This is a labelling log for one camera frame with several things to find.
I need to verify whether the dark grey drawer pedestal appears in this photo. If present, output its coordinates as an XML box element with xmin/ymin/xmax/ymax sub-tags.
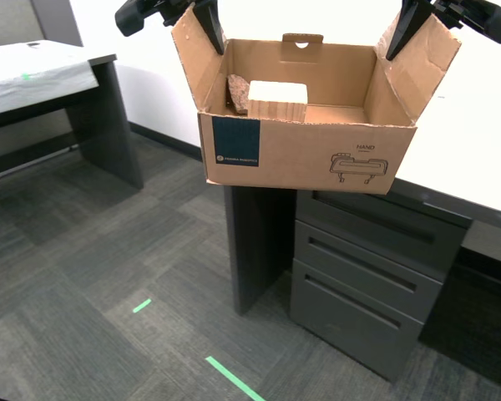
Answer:
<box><xmin>289</xmin><ymin>188</ymin><xmax>473</xmax><ymax>383</ymax></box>

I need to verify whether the long green tape strip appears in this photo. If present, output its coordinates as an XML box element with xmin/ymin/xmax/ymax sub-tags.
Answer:
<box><xmin>205</xmin><ymin>355</ymin><xmax>267</xmax><ymax>401</ymax></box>

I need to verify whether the dark wall baseboard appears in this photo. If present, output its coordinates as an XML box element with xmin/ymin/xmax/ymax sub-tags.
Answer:
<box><xmin>127</xmin><ymin>119</ymin><xmax>204</xmax><ymax>162</ymax></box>

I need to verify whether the light wooden block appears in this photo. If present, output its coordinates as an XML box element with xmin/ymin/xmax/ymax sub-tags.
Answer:
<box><xmin>247</xmin><ymin>80</ymin><xmax>310</xmax><ymax>122</ymax></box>

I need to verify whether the brown cardboard box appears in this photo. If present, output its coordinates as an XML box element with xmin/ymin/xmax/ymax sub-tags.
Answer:
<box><xmin>170</xmin><ymin>3</ymin><xmax>463</xmax><ymax>196</ymax></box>

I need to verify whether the deep dark grey drawer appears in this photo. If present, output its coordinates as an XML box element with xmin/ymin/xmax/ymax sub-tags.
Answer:
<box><xmin>290</xmin><ymin>258</ymin><xmax>425</xmax><ymax>383</ymax></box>

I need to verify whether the speckled pink granite rock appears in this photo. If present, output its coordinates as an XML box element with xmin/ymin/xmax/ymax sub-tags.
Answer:
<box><xmin>226</xmin><ymin>74</ymin><xmax>252</xmax><ymax>114</ymax></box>

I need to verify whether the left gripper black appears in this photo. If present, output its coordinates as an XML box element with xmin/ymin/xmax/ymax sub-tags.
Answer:
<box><xmin>114</xmin><ymin>0</ymin><xmax>227</xmax><ymax>55</ymax></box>

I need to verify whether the shallow dark grey drawer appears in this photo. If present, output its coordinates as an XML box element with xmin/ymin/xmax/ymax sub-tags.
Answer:
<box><xmin>294</xmin><ymin>221</ymin><xmax>443</xmax><ymax>322</ymax></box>
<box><xmin>296</xmin><ymin>190</ymin><xmax>473</xmax><ymax>283</ymax></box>

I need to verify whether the grey partition panel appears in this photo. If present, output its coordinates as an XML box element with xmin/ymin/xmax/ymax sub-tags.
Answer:
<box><xmin>0</xmin><ymin>0</ymin><xmax>84</xmax><ymax>48</ymax></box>

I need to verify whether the dark desk with white top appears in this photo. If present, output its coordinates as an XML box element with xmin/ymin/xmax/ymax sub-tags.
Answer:
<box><xmin>0</xmin><ymin>40</ymin><xmax>145</xmax><ymax>190</ymax></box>

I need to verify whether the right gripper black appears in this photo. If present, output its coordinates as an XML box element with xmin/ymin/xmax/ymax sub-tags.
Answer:
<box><xmin>385</xmin><ymin>0</ymin><xmax>501</xmax><ymax>62</ymax></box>

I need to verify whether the dark desk with drawers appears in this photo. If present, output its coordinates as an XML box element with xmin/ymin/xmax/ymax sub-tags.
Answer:
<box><xmin>224</xmin><ymin>79</ymin><xmax>501</xmax><ymax>393</ymax></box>

